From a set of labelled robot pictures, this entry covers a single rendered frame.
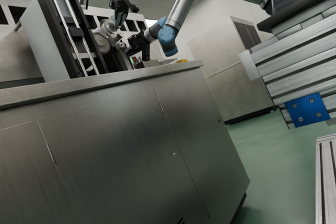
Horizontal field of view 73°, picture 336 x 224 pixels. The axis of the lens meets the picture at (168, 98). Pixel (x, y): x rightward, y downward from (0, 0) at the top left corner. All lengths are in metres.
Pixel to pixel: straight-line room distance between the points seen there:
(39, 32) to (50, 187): 0.83
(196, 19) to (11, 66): 5.17
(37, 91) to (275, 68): 0.63
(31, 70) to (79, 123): 0.76
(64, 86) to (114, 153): 0.25
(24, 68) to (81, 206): 0.91
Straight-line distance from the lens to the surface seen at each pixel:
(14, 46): 1.46
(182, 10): 1.10
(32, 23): 1.33
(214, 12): 5.93
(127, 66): 1.25
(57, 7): 1.09
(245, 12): 5.69
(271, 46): 0.69
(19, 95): 0.64
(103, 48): 1.28
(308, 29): 0.69
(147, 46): 1.30
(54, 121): 0.68
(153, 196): 0.84
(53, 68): 1.22
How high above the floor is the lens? 0.71
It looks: 2 degrees up
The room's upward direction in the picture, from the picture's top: 24 degrees counter-clockwise
